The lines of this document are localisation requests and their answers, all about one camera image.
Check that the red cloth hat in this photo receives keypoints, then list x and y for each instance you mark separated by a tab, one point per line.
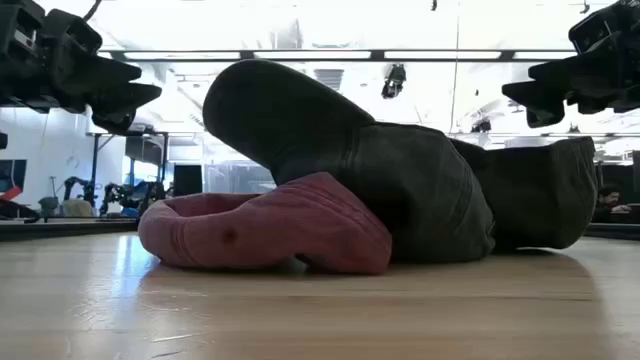
280	225

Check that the black background robot arm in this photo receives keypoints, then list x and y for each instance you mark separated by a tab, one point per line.
77	187
130	195

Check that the black background workstation frame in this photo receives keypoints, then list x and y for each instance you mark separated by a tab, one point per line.
95	165

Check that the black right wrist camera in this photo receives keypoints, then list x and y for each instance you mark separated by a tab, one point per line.
590	29

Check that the person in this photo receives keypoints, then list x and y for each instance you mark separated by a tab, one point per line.
607	200

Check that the black ceiling-mounted camera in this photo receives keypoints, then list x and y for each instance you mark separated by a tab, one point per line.
394	80

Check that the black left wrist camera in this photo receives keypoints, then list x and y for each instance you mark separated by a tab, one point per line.
70	32

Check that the black cloth hat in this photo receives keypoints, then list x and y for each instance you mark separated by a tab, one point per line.
425	190

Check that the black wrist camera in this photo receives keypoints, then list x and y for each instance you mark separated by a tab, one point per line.
70	32
590	29

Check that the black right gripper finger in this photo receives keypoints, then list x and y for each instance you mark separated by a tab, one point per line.
565	67
540	100

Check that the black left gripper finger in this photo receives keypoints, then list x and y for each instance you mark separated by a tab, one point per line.
125	102
110	70

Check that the black background monitor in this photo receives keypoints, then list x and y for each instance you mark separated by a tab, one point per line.
187	180

